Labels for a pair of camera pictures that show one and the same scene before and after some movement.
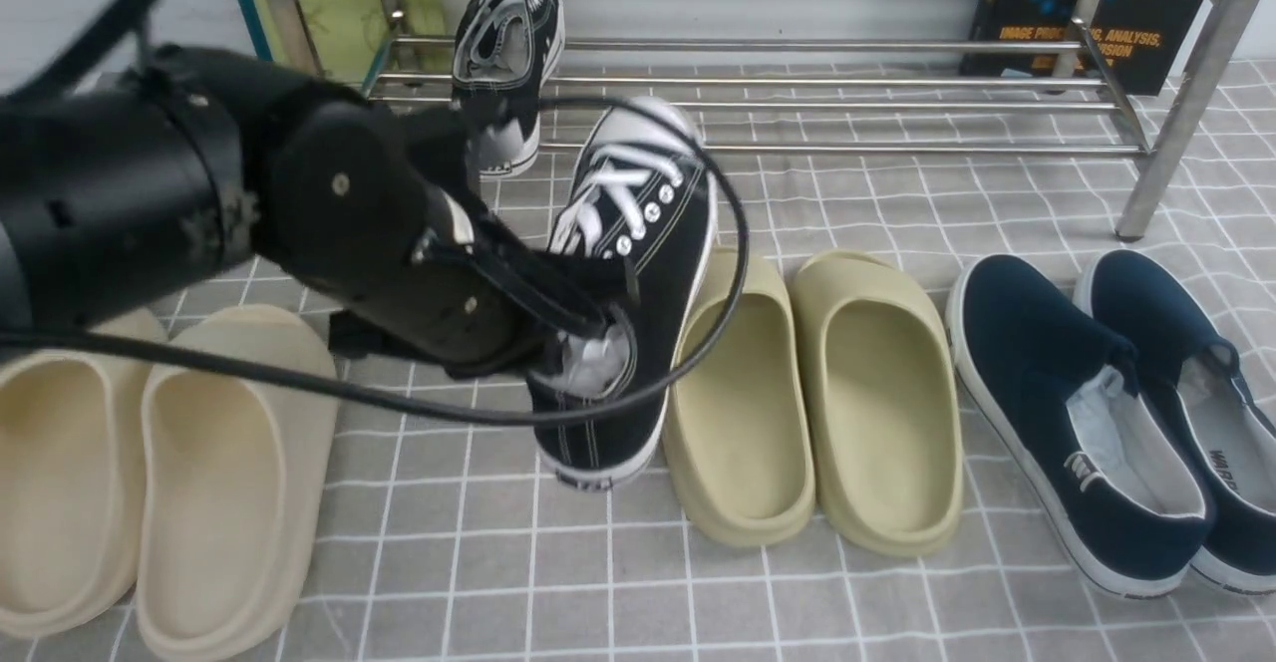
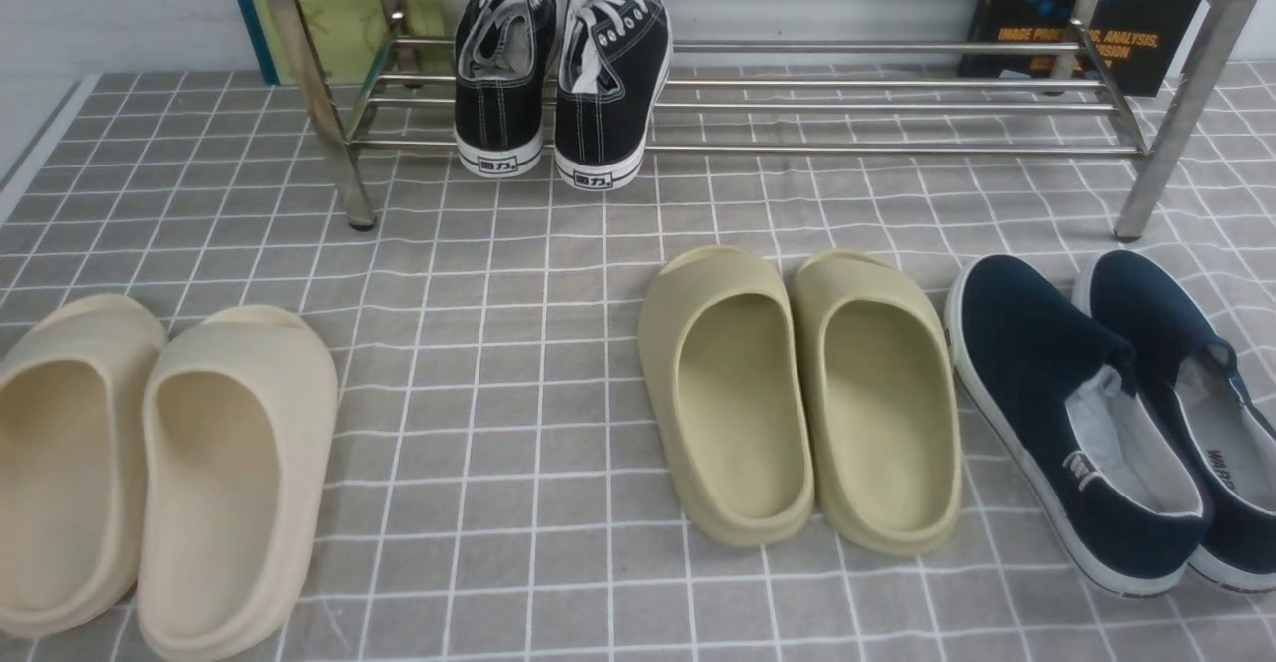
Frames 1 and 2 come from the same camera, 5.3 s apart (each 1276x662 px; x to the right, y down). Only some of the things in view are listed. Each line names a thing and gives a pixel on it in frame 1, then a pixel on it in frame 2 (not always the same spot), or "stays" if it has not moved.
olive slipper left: [738, 435] stays
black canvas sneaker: [507, 42] stays
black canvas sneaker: [641, 181] -> [614, 57]
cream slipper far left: [72, 474] stays
